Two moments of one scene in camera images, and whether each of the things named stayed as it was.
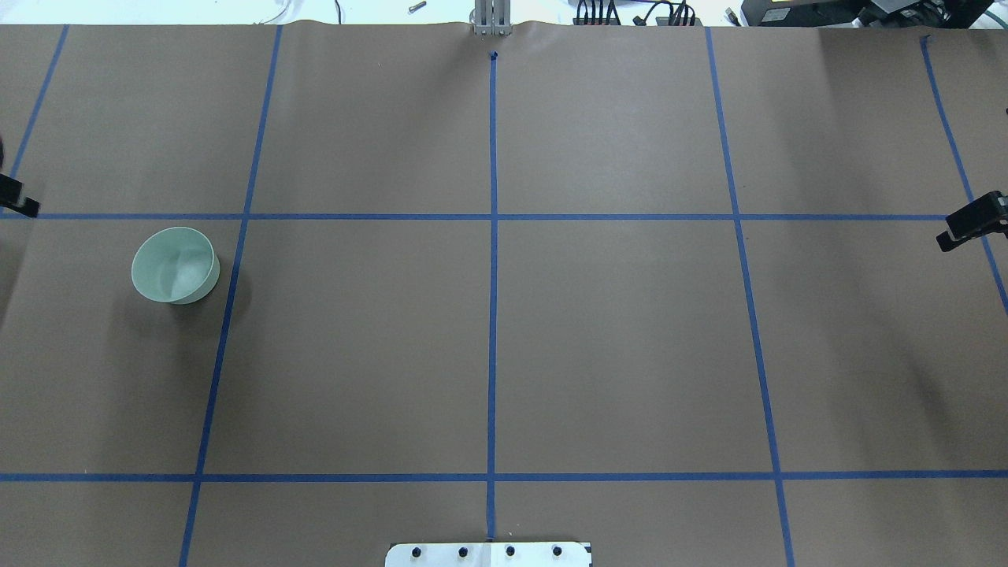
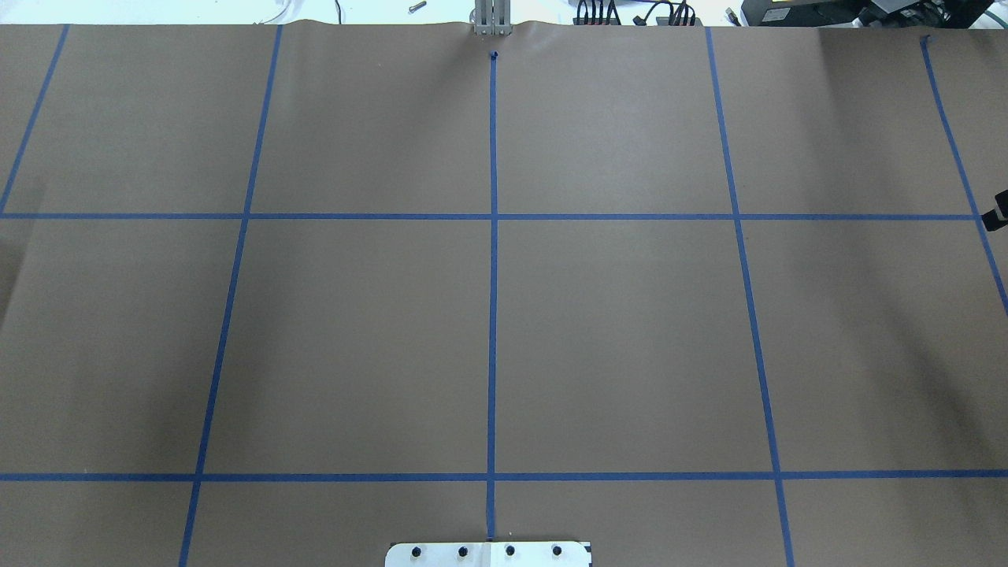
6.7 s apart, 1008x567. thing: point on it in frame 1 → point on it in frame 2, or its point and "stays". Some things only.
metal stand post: x=492 y=17 stays
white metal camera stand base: x=490 y=554 stays
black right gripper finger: x=985 y=216 → x=997 y=217
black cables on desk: x=678 y=16 stays
